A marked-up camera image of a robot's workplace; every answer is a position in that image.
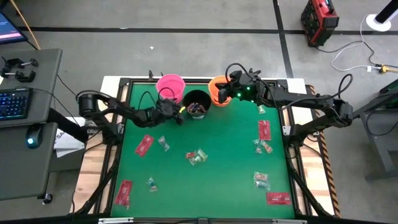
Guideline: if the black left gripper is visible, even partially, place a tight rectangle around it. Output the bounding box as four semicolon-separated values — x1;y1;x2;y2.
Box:
154;98;185;126

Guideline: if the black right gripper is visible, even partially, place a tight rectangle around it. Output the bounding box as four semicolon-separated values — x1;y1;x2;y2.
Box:
218;70;266;105

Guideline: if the candy bars pile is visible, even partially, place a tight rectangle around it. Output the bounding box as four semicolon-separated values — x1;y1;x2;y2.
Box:
186;102;208;114

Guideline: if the red candy pack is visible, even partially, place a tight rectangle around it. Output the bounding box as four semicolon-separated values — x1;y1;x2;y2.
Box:
114;179;134;208
134;134;155;157
257;120;272;142
266;192;292;206

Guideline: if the clear bag teal candy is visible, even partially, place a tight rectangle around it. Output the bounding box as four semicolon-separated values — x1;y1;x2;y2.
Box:
254;180;271;192
145;177;159;193

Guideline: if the orange pumpkin halloween bucket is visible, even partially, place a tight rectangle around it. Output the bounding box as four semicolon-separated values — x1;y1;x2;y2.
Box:
207;75;233;108

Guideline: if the black halloween bucket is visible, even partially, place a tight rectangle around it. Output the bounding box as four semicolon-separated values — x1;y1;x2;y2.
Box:
182;90;212;121

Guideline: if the pink halloween bucket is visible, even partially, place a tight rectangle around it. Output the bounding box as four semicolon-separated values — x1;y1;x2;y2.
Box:
155;73;187;104

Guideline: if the red black tool case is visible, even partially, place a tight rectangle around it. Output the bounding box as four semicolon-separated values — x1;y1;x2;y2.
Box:
300;0;340;48

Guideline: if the white paper sheet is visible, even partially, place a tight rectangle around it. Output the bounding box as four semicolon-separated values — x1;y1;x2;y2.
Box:
53;129;86;159

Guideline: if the yellow black hazard strip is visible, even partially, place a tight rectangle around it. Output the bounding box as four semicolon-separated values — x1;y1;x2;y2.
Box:
306;84;342;218

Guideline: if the grey desk panel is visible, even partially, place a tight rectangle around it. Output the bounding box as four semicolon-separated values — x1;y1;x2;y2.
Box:
0;48;63;129
0;122;59;202

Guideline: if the black computer mouse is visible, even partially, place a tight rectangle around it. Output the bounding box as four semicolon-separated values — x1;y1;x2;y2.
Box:
25;124;44;149

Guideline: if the yellow plug connector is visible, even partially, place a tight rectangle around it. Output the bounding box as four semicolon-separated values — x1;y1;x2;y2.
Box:
377;63;398;75

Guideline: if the black c-clamp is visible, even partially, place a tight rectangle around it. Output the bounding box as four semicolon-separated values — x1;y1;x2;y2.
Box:
1;57;40;71
0;70;37;83

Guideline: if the white round stand base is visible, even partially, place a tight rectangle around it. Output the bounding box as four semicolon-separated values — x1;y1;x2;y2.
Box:
365;13;392;32

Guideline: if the backlit black keyboard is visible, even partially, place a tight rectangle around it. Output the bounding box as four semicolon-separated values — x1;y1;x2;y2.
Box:
0;87;34;121

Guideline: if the grey side table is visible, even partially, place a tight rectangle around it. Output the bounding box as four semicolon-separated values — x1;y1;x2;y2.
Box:
343;79;398;182

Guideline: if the yellow wooden stick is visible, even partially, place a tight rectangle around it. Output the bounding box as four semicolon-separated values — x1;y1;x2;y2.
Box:
10;0;40;50

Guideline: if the slanted stand pole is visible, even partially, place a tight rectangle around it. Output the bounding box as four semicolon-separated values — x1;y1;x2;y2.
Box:
374;0;398;24

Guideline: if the computer monitor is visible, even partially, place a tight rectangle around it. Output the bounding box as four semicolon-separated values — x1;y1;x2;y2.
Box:
0;11;28;45

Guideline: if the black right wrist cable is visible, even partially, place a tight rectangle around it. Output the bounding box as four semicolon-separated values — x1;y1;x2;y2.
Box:
224;62;250;82

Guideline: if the black table frame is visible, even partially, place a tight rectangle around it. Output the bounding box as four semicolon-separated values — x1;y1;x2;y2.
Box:
70;77;335;224

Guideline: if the black floor cable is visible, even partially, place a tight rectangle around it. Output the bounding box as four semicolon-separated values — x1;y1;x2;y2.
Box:
313;40;398;69

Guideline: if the silver metal bracket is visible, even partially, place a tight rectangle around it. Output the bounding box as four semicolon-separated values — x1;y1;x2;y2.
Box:
272;218;308;224
98;217;134;224

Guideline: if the white floor cable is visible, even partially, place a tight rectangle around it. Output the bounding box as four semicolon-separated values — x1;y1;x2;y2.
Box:
331;14;382;73

